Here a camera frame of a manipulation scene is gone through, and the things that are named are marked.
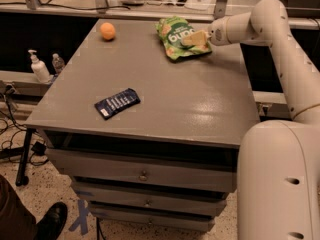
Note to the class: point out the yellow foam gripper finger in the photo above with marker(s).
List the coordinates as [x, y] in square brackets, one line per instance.
[196, 38]

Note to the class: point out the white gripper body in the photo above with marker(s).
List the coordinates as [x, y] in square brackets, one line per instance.
[217, 33]

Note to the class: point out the green rice chip bag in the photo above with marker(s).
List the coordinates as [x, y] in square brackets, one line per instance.
[171, 31]

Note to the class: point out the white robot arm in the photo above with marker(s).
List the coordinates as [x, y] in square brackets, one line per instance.
[278, 171]

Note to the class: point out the orange fruit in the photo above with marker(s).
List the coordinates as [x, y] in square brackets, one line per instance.
[107, 31]

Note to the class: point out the grey drawer cabinet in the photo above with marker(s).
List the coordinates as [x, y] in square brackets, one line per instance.
[192, 113]

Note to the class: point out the top grey drawer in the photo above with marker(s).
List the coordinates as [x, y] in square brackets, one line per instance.
[143, 171]

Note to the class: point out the grey drawer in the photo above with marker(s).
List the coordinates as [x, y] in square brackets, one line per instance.
[143, 171]
[153, 217]
[147, 199]

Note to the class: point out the white pump dispenser bottle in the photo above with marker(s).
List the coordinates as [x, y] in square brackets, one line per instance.
[39, 68]

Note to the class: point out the middle grey drawer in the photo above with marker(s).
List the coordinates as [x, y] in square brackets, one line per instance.
[147, 199]

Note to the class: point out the bottom grey drawer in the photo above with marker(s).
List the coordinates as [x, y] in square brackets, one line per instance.
[153, 217]

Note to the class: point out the black table leg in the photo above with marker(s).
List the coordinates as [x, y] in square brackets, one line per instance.
[21, 178]

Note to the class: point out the black shoe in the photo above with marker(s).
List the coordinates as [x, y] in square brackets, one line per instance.
[52, 223]

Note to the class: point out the brown trouser leg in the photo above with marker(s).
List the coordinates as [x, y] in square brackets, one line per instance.
[16, 222]

